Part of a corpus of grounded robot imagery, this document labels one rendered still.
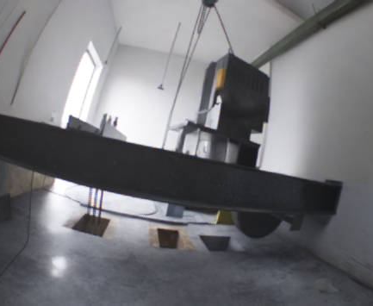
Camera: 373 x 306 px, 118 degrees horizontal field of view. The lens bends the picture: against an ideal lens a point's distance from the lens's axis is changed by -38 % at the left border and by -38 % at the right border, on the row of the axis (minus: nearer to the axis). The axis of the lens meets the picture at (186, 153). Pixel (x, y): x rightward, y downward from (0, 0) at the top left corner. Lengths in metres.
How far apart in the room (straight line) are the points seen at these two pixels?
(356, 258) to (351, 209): 0.40
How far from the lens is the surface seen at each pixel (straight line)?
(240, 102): 1.38
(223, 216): 2.07
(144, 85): 3.89
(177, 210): 1.98
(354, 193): 1.68
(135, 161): 0.90
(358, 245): 1.67
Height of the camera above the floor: 0.63
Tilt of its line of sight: 2 degrees up
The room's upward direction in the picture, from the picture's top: 12 degrees clockwise
